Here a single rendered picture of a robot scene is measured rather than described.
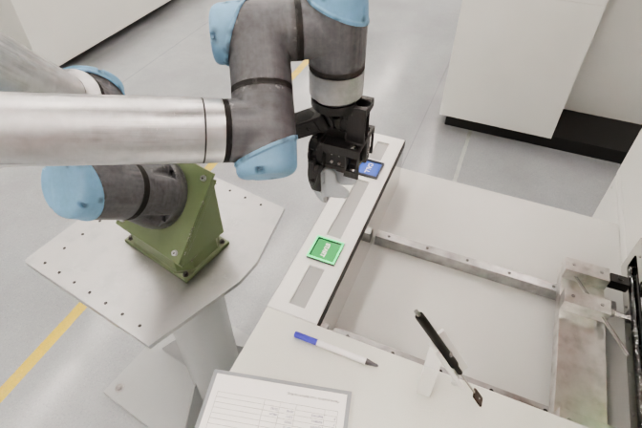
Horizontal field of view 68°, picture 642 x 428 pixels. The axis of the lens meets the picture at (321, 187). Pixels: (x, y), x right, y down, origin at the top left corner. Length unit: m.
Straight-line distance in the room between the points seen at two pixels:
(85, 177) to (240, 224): 0.43
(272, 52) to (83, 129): 0.22
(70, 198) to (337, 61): 0.51
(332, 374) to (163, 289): 0.46
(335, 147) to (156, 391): 1.38
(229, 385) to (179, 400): 1.09
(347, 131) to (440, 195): 0.62
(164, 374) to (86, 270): 0.82
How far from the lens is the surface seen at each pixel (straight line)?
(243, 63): 0.57
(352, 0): 0.58
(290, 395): 0.75
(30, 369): 2.13
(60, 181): 0.91
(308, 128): 0.69
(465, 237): 1.17
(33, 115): 0.53
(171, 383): 1.88
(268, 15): 0.59
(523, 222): 1.25
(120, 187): 0.91
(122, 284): 1.12
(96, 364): 2.03
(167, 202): 0.98
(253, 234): 1.13
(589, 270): 1.08
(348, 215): 0.98
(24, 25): 3.59
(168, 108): 0.53
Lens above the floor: 1.66
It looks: 43 degrees down
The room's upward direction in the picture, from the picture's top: straight up
